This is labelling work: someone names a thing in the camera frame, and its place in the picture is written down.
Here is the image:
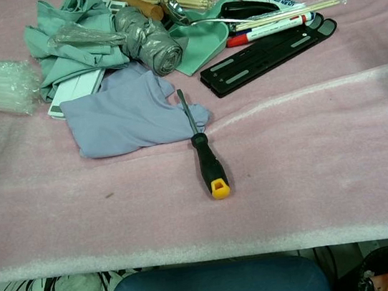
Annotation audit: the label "black holder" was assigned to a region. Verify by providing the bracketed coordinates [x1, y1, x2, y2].
[193, 9, 346, 102]

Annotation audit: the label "black yellow-capped screwdriver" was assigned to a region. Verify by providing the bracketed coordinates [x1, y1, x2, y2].
[175, 83, 233, 204]

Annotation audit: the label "lavender cloth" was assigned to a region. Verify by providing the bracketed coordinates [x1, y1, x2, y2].
[54, 52, 216, 163]

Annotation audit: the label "pink foam sheet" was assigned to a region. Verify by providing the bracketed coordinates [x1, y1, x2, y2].
[0, 0, 388, 291]

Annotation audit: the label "green plastic dustpan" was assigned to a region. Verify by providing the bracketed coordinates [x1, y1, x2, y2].
[163, 0, 248, 80]

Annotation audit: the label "grey garbage bag roll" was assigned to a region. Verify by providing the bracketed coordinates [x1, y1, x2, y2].
[112, 0, 187, 83]

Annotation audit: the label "red white marker pen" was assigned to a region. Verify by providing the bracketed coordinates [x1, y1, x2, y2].
[223, 13, 311, 49]

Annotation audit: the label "white rectangular box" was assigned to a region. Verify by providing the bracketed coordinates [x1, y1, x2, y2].
[42, 67, 112, 123]

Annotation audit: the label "metal ladle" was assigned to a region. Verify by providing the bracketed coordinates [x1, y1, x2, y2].
[159, 0, 257, 35]

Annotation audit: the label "bundle of bamboo skewers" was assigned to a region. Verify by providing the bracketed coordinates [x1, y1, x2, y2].
[130, 0, 215, 20]

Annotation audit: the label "black stapler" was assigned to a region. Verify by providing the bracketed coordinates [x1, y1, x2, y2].
[218, 0, 281, 22]

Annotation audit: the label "wooden rolling pin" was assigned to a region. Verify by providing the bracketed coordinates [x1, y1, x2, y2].
[98, 0, 166, 29]

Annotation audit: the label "teal green cloth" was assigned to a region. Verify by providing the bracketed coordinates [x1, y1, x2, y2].
[18, 0, 136, 106]

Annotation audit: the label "clear plastic wrapper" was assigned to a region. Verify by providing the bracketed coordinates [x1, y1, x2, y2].
[46, 16, 127, 53]

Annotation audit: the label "wrapped bamboo chopsticks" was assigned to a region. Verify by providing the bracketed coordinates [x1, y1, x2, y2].
[231, 0, 349, 33]

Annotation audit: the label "blue white marker pen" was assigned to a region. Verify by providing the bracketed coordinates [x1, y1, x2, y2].
[233, 11, 318, 38]

